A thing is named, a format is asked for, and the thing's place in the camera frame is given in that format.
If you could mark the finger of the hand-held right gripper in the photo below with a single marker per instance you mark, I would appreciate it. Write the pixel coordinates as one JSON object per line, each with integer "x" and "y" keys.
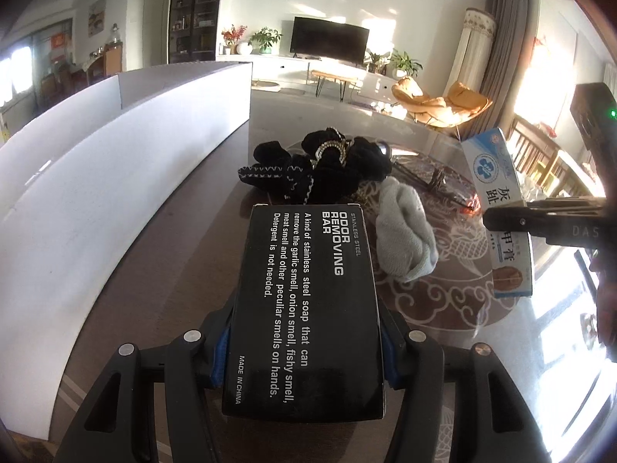
{"x": 520, "y": 219}

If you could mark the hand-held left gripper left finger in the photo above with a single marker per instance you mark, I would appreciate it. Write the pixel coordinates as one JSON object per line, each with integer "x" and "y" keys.
{"x": 219, "y": 361}

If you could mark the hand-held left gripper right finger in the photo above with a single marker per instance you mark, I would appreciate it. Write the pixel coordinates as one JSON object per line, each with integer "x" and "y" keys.
{"x": 391, "y": 366}

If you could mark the small orange clip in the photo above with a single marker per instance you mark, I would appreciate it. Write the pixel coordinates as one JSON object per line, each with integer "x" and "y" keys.
{"x": 475, "y": 205}

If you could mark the blue white medicine box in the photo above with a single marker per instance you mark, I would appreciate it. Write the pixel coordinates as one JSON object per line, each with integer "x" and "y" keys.
{"x": 496, "y": 173}

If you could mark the black printed box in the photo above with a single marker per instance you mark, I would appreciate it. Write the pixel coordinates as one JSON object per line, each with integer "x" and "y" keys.
{"x": 308, "y": 323}

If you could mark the pale grey sock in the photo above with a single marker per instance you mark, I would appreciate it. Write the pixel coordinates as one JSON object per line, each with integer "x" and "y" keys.
{"x": 405, "y": 231}

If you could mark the black rhinestone hair scrunchie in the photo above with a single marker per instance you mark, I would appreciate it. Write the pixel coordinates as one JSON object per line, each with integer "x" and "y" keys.
{"x": 356, "y": 159}

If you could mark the black white-stitched sock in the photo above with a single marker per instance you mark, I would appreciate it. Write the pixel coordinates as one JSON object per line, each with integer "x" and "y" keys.
{"x": 274, "y": 178}

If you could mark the white cardboard box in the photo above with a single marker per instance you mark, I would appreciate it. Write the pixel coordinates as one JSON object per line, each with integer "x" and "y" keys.
{"x": 96, "y": 193}

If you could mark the brown patterned desktop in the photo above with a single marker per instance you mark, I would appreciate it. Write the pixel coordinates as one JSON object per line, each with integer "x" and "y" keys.
{"x": 193, "y": 241}

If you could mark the person's right hand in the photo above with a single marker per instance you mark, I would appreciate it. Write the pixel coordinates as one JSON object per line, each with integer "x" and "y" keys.
{"x": 608, "y": 299}

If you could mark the wooden slatted chairs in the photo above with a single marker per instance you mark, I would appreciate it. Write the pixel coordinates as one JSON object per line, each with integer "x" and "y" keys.
{"x": 544, "y": 154}

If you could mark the grey curtain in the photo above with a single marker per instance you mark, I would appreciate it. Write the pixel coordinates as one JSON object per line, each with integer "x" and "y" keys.
{"x": 511, "y": 48}

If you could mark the orange lounge chair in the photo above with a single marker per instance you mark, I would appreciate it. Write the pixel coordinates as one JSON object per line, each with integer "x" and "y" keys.
{"x": 434, "y": 103}

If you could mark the covered standing air conditioner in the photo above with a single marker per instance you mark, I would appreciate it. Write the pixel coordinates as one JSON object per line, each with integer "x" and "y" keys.
{"x": 470, "y": 53}

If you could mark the green potted plant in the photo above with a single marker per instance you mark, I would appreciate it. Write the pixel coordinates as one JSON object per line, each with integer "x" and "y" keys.
{"x": 265, "y": 39}
{"x": 406, "y": 63}
{"x": 377, "y": 61}

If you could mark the wooden bench with metal legs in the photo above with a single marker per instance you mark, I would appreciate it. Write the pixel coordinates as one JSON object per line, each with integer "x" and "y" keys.
{"x": 335, "y": 76}

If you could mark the black television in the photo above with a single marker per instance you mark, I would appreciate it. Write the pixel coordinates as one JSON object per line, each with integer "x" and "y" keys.
{"x": 330, "y": 41}

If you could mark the white television cabinet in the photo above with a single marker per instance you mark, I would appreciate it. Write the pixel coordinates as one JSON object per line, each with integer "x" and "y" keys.
{"x": 289, "y": 70}

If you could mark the round floor rug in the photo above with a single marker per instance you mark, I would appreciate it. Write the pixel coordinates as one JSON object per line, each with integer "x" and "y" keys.
{"x": 265, "y": 86}

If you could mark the wooden dining set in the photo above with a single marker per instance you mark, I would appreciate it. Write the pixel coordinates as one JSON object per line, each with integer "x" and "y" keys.
{"x": 72, "y": 79}

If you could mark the small wooden cabinet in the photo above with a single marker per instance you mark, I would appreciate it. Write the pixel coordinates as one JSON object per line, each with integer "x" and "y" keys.
{"x": 113, "y": 58}

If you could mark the red flowers in white vase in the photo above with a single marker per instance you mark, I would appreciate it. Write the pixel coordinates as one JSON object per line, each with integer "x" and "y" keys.
{"x": 234, "y": 36}

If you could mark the white door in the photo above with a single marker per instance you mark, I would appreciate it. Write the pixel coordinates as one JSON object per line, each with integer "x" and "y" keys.
{"x": 156, "y": 26}

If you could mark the glass jar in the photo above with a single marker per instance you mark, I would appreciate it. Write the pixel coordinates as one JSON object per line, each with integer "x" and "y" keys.
{"x": 115, "y": 33}

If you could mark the dark display cabinet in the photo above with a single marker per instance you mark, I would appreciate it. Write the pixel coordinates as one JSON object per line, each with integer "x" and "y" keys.
{"x": 197, "y": 9}

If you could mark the red window poster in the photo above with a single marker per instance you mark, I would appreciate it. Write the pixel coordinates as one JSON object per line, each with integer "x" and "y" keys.
{"x": 58, "y": 46}

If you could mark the red wall ornament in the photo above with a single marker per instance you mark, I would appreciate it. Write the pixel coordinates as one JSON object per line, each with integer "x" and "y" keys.
{"x": 543, "y": 43}

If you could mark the framed wall picture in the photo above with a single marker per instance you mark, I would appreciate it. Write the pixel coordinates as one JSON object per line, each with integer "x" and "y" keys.
{"x": 97, "y": 16}

